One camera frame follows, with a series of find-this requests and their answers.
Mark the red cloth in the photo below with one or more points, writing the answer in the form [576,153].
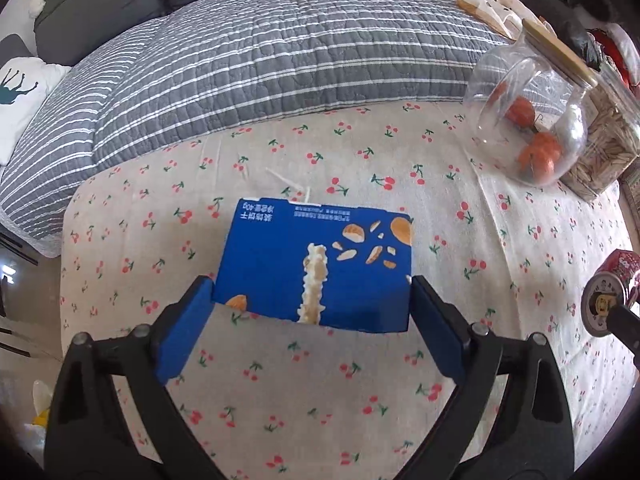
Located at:
[620,55]

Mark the cherry print blanket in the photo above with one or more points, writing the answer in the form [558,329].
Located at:
[350,385]

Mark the blue snack box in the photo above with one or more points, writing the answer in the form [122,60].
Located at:
[280,260]

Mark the clear container of seeds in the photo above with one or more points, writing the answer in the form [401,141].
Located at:
[600,140]

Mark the small orange fruit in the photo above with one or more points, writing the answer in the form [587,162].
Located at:
[540,157]
[521,111]

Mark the white plastic bag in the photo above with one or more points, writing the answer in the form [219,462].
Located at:
[40,392]

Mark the white deer print pillow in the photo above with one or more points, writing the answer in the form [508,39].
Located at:
[25,105]

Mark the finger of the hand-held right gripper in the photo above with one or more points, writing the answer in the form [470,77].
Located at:
[627,322]

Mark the grey striped quilt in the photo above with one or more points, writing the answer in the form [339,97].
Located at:
[275,60]

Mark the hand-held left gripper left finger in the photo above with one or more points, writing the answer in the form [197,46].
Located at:
[185,330]

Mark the clear glass jar wooden lid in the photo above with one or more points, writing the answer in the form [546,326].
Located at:
[500,75]

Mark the red cartoon drink can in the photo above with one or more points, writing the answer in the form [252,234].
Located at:
[625,265]

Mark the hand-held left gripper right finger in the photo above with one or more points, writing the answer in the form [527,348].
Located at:
[440,330]

